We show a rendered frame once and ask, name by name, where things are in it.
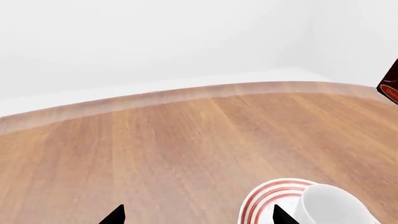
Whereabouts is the red striped white plate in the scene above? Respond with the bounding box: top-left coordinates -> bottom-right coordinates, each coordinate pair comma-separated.
237,177 -> 323,224

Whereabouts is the brown chocolate pudding box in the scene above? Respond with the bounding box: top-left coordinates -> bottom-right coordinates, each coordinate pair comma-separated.
376,57 -> 398,105

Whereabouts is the white mug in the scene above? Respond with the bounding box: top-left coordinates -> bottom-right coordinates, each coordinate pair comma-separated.
291,183 -> 376,224

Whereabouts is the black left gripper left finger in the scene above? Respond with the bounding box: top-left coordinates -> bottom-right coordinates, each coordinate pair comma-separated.
98,203 -> 126,224

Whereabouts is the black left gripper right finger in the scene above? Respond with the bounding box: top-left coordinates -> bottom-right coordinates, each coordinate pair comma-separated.
273,203 -> 300,224

